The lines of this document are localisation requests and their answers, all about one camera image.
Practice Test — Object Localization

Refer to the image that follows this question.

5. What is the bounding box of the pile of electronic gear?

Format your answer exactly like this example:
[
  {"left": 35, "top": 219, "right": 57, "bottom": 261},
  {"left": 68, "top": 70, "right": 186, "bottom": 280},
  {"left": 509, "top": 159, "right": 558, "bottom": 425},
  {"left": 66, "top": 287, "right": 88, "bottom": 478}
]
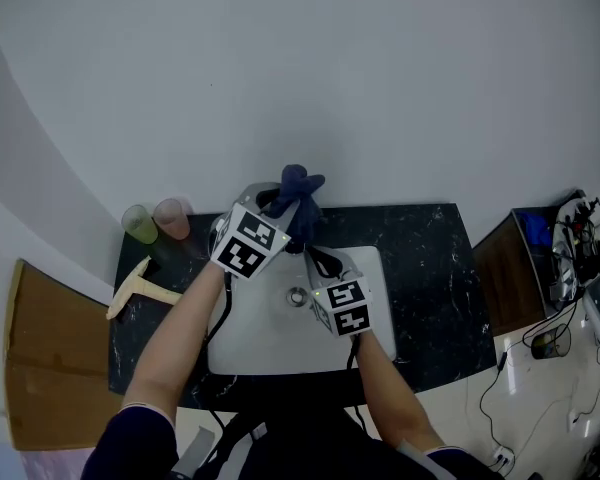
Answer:
[{"left": 549, "top": 190, "right": 600, "bottom": 302}]

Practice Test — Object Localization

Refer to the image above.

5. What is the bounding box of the beige T-shaped scraper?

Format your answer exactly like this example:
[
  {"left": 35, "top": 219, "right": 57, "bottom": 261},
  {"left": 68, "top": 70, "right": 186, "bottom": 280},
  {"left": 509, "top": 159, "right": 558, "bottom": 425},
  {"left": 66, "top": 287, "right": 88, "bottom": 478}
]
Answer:
[{"left": 105, "top": 255, "right": 184, "bottom": 322}]

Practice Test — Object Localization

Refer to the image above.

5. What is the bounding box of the white sink basin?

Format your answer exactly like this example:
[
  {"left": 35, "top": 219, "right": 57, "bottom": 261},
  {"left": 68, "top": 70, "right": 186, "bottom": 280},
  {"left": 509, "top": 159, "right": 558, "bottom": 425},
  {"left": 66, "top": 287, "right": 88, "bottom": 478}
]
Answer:
[{"left": 207, "top": 245, "right": 398, "bottom": 375}]

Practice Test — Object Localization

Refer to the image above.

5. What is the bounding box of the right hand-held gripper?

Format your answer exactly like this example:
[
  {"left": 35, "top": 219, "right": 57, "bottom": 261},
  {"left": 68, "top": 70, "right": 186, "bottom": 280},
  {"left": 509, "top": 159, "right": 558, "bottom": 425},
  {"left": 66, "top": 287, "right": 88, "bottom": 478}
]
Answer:
[{"left": 303, "top": 245, "right": 373, "bottom": 340}]

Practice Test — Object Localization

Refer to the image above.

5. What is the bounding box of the dark blue cloth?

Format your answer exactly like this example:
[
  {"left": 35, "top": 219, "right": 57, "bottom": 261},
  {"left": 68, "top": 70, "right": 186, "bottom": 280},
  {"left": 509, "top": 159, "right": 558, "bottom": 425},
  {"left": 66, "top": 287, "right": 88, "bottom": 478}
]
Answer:
[{"left": 267, "top": 164, "right": 327, "bottom": 247}]

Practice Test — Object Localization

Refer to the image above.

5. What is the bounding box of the black marble vanity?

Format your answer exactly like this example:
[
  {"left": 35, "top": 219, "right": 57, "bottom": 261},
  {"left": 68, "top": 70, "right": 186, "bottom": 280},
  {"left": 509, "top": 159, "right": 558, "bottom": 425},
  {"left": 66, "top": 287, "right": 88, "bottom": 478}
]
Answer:
[{"left": 107, "top": 202, "right": 497, "bottom": 412}]

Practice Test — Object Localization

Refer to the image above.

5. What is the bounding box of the black floor cable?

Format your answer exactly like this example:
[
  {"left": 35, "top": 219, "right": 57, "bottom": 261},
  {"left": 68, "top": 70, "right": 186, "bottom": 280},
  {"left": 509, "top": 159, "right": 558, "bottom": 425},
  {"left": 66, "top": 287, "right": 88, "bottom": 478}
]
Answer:
[{"left": 478, "top": 312, "right": 579, "bottom": 464}]

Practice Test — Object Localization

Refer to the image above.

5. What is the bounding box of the pink plastic cup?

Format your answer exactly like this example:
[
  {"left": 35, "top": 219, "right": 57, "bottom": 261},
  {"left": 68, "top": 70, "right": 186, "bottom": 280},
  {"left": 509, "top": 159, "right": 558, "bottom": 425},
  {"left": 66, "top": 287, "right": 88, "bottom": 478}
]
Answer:
[{"left": 153, "top": 197, "right": 191, "bottom": 241}]

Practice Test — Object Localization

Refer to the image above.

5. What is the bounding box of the person's dark clothing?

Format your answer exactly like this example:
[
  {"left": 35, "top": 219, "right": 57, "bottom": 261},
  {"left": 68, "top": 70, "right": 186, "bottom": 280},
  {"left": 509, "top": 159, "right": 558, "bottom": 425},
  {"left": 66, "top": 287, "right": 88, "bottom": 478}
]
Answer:
[{"left": 79, "top": 402, "right": 506, "bottom": 480}]

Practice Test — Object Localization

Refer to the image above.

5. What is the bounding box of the black mesh wastebasket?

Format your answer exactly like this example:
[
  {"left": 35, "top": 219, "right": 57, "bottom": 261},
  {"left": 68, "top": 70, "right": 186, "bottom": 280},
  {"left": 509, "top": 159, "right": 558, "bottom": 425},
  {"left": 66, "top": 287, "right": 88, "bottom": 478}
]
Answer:
[{"left": 529, "top": 325, "right": 572, "bottom": 361}]

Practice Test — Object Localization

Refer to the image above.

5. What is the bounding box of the white power strip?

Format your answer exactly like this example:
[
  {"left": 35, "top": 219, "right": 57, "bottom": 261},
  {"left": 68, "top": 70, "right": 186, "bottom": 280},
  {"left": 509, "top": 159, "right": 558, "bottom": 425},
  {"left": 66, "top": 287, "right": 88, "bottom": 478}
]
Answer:
[{"left": 487, "top": 445, "right": 516, "bottom": 469}]

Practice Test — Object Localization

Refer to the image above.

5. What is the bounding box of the brown cardboard sheet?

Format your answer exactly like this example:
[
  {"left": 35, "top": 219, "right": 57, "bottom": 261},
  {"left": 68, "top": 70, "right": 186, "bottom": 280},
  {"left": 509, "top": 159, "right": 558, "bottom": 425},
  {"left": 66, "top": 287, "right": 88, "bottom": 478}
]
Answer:
[{"left": 3, "top": 259, "right": 126, "bottom": 452}]

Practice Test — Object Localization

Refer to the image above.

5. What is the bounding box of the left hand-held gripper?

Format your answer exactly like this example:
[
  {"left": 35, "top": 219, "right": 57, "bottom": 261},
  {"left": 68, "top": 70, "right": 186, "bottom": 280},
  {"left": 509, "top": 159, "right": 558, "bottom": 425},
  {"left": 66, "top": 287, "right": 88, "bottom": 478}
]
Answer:
[{"left": 209, "top": 181, "right": 303, "bottom": 282}]

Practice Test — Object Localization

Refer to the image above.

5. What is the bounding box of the brown wooden cabinet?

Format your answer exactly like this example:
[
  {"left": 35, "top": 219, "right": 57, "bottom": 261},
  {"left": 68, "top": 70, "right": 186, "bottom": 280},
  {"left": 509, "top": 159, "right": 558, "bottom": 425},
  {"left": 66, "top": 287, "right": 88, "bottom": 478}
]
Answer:
[{"left": 472, "top": 206, "right": 561, "bottom": 337}]

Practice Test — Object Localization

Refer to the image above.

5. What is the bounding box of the person's right forearm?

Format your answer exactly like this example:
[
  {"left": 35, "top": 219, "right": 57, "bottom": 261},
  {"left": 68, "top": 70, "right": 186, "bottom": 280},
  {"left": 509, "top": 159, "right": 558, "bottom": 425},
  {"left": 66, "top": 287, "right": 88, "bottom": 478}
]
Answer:
[{"left": 352, "top": 332, "right": 446, "bottom": 452}]

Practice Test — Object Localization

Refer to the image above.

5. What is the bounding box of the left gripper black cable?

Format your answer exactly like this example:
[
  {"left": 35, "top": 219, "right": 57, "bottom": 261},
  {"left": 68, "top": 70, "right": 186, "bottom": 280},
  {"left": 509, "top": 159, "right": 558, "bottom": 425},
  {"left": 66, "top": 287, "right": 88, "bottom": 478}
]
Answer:
[{"left": 202, "top": 267, "right": 234, "bottom": 364}]

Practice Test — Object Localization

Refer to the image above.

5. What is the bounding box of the bright blue bag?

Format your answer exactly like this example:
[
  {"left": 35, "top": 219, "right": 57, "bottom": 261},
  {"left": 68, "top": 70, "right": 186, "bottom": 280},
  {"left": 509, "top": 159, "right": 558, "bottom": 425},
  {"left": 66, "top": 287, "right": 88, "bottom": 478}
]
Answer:
[{"left": 522, "top": 211, "right": 554, "bottom": 247}]

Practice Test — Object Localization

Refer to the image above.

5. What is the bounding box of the green plastic cup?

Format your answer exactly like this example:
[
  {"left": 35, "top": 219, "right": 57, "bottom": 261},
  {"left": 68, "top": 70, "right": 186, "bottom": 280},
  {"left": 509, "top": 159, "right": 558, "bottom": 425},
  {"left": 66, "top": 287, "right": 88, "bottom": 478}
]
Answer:
[{"left": 121, "top": 204, "right": 160, "bottom": 245}]

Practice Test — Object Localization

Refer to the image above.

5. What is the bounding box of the person's left forearm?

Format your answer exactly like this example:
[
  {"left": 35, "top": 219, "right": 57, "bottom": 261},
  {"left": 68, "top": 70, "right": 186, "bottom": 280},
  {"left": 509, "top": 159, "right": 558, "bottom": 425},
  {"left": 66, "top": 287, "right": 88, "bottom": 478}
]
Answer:
[{"left": 122, "top": 260, "right": 231, "bottom": 419}]

